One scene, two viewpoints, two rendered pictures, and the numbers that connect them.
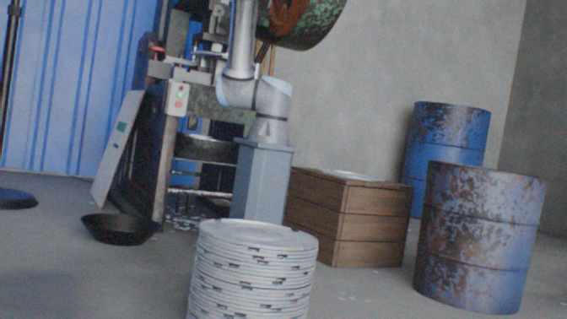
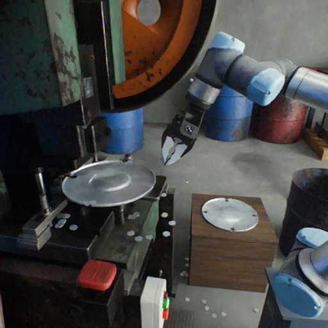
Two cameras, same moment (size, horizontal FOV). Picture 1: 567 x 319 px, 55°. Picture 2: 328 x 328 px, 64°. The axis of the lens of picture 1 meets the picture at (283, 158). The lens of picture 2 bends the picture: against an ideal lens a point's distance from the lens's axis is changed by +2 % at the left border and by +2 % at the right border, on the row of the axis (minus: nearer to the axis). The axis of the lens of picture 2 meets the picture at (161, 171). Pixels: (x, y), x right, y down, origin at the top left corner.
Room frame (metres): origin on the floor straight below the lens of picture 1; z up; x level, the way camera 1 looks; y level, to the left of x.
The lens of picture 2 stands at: (1.96, 0.80, 1.18)
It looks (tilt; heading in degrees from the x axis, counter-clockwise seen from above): 27 degrees down; 309
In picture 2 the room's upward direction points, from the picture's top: straight up
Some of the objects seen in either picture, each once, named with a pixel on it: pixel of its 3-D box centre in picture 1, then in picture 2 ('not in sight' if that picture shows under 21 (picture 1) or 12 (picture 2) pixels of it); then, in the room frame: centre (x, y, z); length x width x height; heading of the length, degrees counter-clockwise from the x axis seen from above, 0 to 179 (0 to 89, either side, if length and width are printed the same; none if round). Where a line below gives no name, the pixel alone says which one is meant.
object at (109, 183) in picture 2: (223, 58); (110, 180); (2.54, 0.35, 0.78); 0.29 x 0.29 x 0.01
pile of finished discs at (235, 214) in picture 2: (351, 175); (229, 213); (2.39, -0.30, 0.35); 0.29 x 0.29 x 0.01
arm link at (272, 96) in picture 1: (272, 96); (314, 254); (1.97, 0.07, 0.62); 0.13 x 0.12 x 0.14; 88
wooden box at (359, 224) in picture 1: (345, 215); (225, 239); (2.39, -0.30, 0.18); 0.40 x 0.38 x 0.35; 33
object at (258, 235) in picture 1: (259, 233); not in sight; (1.32, 0.03, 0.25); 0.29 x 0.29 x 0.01
